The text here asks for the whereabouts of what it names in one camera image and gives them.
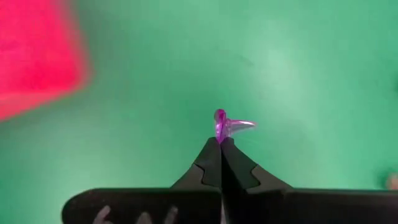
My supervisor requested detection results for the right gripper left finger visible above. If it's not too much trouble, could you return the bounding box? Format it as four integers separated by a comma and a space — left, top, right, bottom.
61, 137, 223, 224

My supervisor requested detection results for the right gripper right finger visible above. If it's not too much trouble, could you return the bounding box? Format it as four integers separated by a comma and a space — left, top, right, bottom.
221, 138, 398, 224

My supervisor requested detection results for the translucent purple witch hat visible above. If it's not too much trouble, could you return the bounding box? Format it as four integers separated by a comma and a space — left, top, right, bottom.
213, 108, 257, 144

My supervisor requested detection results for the pink plastic bin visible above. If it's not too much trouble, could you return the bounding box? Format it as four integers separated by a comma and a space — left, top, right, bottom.
0, 0, 93, 122

